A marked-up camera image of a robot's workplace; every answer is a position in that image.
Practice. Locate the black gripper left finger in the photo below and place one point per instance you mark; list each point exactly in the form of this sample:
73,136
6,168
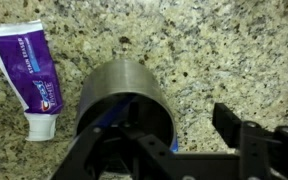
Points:
117,156

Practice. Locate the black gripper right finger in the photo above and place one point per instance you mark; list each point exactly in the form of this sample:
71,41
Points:
260,150

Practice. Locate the blue toothbrush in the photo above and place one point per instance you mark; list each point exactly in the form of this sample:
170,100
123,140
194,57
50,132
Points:
112,113

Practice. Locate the silver metal cup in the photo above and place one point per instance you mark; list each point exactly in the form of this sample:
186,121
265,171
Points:
124,78

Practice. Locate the purple toothpaste tube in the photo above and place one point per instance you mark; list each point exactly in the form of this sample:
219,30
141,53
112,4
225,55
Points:
30,73

